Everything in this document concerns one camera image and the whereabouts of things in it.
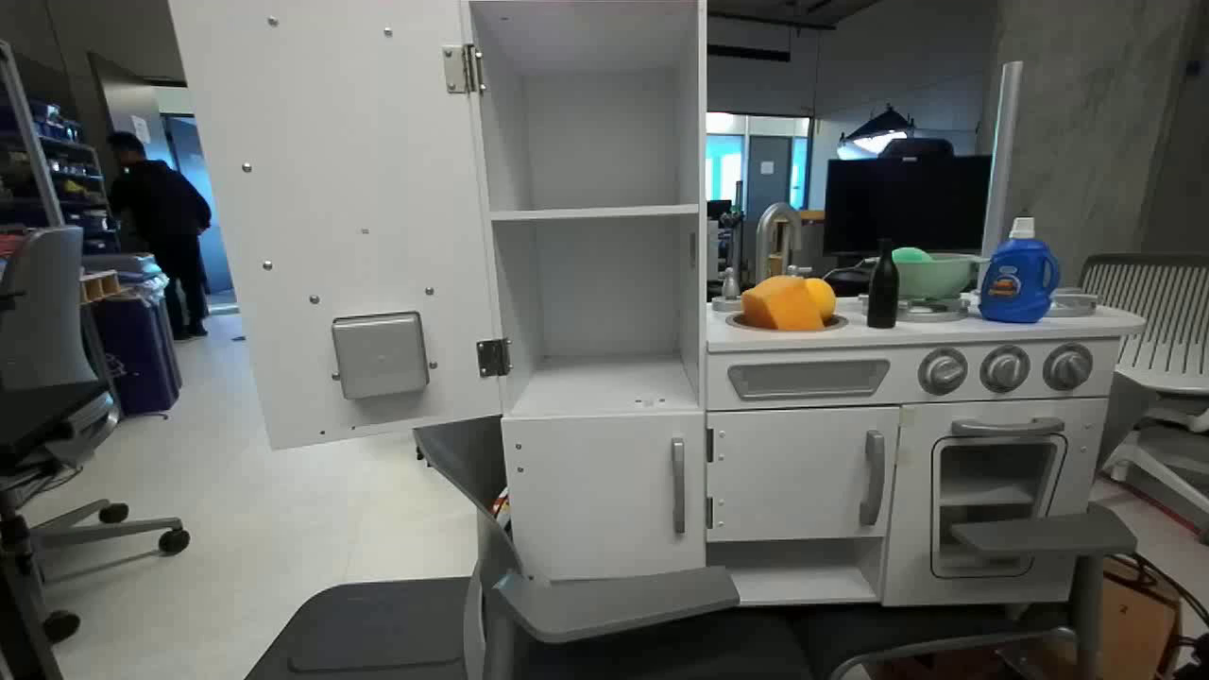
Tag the white sink cabinet door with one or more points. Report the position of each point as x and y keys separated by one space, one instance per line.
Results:
x=786 y=475

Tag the black bottle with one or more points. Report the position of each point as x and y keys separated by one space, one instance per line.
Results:
x=881 y=297

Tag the blue detergent bottle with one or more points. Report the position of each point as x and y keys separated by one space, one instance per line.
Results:
x=1017 y=286

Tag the small spray bottle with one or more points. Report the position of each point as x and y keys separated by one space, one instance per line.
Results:
x=730 y=287

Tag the tall white cabinet door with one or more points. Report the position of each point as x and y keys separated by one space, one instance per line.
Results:
x=342 y=190

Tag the white toy kitchen unit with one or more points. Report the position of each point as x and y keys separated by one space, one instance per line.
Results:
x=604 y=287

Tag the white lower fridge door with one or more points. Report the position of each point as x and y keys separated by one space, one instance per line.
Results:
x=590 y=498

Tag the orange toy fruit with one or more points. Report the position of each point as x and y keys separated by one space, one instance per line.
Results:
x=781 y=304

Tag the grey toy faucet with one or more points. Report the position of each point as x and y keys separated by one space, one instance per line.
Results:
x=772 y=232

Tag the yellow foam ball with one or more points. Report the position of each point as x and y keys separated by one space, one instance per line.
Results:
x=825 y=297

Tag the grey chair with armrests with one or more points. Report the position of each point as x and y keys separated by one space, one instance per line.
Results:
x=604 y=603

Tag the green foam ball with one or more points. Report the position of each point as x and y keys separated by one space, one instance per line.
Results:
x=912 y=260

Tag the black computer monitor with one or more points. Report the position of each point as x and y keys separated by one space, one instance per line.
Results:
x=909 y=194

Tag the green bowl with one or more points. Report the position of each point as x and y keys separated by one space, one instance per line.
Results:
x=939 y=286

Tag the grey stove knob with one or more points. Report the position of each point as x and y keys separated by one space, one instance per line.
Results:
x=1067 y=369
x=1005 y=369
x=941 y=371

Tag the person in dark clothes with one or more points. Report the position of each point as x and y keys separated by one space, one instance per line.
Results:
x=164 y=213

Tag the grey burner grate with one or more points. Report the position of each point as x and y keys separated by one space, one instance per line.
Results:
x=1073 y=304

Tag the white mesh chair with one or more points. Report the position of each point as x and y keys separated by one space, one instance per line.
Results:
x=1163 y=314

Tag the grey office chair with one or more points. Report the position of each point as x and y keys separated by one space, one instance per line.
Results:
x=41 y=326

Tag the storage shelf with boxes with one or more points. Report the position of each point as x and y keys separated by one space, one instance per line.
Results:
x=60 y=163

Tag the brown cardboard box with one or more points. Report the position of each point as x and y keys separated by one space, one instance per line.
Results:
x=1133 y=626

